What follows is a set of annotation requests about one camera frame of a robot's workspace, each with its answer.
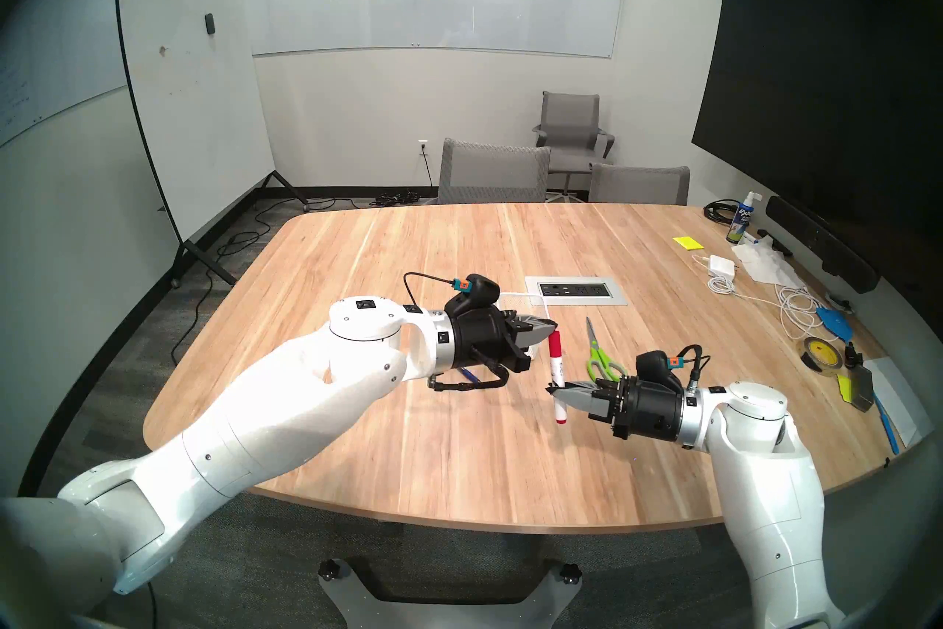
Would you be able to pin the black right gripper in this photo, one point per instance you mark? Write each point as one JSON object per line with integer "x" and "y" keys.
{"x": 648, "y": 406}

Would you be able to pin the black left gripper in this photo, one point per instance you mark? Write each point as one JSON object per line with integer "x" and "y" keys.
{"x": 479, "y": 336}

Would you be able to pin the red cap patterned marker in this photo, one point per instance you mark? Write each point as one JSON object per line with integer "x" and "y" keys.
{"x": 555, "y": 351}

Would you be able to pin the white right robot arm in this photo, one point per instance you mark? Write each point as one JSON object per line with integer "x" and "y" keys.
{"x": 766, "y": 487}

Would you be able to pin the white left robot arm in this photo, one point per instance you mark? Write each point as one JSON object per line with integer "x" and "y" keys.
{"x": 258, "y": 428}

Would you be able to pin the blue ballpoint pen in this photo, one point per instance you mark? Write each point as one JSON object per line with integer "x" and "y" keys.
{"x": 471, "y": 378}

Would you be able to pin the blue pen beside paper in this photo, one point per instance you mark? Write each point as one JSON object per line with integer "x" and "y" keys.
{"x": 886, "y": 425}

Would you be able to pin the silver table power outlet panel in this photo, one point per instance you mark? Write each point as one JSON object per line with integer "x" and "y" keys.
{"x": 578, "y": 290}

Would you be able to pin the grey mesh table chair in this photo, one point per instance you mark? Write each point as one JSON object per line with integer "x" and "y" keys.
{"x": 493, "y": 170}
{"x": 641, "y": 185}

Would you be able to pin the black base knob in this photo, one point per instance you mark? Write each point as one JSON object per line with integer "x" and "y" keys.
{"x": 329, "y": 568}
{"x": 569, "y": 570}

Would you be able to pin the yellow sticky note pad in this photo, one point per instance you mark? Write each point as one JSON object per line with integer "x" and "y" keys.
{"x": 687, "y": 243}

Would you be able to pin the white power adapter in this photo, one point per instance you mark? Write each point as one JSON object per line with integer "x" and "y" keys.
{"x": 722, "y": 265}

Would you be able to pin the white crumpled tissue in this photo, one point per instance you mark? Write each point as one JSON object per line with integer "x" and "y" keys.
{"x": 766, "y": 263}

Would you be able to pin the black yellow tape roll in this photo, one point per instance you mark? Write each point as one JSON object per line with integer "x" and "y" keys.
{"x": 809, "y": 361}

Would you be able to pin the grey office chair with armrests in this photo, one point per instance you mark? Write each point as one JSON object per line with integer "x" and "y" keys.
{"x": 571, "y": 119}

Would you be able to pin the Expo cleaner spray bottle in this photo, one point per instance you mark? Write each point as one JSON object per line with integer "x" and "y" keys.
{"x": 740, "y": 222}

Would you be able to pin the blue flat object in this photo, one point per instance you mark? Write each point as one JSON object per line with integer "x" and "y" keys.
{"x": 836, "y": 323}

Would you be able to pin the small black clip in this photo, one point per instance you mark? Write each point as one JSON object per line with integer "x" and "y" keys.
{"x": 853, "y": 356}

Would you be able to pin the grey yellow eraser block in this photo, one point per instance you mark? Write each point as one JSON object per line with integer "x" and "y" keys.
{"x": 858, "y": 388}

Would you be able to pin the black video sound bar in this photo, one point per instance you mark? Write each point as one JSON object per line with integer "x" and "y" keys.
{"x": 818, "y": 240}

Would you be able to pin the white paper sheet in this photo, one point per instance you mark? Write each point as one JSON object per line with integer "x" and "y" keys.
{"x": 902, "y": 399}

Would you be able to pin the mobile whiteboard on stand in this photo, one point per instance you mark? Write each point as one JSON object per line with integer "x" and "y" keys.
{"x": 191, "y": 104}

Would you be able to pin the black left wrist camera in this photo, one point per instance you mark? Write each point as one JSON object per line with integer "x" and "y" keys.
{"x": 482, "y": 288}

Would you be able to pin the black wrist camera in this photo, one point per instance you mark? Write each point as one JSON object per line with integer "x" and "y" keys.
{"x": 482, "y": 288}
{"x": 652, "y": 364}

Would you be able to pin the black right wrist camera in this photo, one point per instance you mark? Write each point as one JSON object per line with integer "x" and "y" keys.
{"x": 652, "y": 364}

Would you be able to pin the large black wall screen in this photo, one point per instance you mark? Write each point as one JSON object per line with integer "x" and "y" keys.
{"x": 810, "y": 82}

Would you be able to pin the wall whiteboard with writing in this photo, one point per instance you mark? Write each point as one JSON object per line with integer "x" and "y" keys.
{"x": 59, "y": 60}

